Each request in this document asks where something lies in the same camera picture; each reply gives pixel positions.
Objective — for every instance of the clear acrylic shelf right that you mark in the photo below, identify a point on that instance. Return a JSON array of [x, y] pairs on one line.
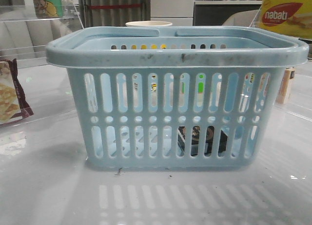
[[279, 52]]

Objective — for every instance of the brown cracker snack bag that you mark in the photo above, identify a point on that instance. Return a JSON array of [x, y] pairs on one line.
[[13, 104]]

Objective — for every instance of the clear acrylic shelf left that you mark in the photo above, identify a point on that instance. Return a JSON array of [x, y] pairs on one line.
[[24, 35]]

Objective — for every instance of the yellow nabati wafer box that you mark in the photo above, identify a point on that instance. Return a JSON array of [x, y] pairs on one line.
[[287, 17]]

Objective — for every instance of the light blue plastic basket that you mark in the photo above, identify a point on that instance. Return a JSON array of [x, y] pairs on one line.
[[134, 87]]

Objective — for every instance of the green yellow cartoon package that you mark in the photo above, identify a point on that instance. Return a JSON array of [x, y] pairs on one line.
[[48, 8]]

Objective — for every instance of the beige tissue box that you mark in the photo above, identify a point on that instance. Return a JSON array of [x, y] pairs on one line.
[[286, 86]]

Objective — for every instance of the packaged bread clear wrapper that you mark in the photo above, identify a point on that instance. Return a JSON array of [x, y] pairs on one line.
[[210, 131]]

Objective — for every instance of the white cabinet background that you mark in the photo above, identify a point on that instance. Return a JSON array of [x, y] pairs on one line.
[[178, 12]]

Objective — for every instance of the clear acrylic shelf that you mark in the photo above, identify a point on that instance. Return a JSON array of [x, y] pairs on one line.
[[24, 35], [279, 52]]

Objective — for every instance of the white paper cup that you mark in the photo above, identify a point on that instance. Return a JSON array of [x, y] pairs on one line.
[[148, 23]]

